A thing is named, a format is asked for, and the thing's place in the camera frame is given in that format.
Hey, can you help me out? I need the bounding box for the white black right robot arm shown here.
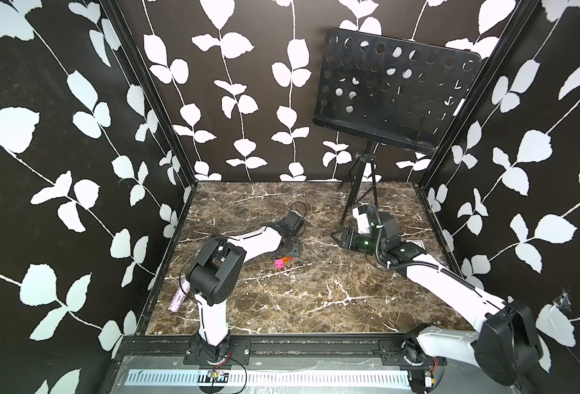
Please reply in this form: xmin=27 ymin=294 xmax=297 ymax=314
xmin=331 ymin=205 xmax=545 ymax=393

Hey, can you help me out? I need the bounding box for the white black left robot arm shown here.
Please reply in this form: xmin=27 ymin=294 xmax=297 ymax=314
xmin=185 ymin=223 xmax=302 ymax=348

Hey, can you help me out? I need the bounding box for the black music stand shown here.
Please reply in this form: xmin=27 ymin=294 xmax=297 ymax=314
xmin=312 ymin=28 xmax=482 ymax=214

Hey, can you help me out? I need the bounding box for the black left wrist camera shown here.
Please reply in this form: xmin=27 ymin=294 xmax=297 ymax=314
xmin=282 ymin=211 xmax=305 ymax=236

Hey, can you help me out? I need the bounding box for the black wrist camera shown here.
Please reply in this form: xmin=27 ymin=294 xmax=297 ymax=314
xmin=282 ymin=211 xmax=305 ymax=236
xmin=366 ymin=205 xmax=400 ymax=238

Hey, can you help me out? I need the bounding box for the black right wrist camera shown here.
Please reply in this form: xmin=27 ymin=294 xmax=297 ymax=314
xmin=366 ymin=205 xmax=400 ymax=238

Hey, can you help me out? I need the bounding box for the black mounting rail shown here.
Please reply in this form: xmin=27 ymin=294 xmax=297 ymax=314
xmin=183 ymin=336 xmax=513 ymax=368

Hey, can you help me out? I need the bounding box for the white perforated cable duct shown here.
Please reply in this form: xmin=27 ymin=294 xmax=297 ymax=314
xmin=123 ymin=369 xmax=410 ymax=390

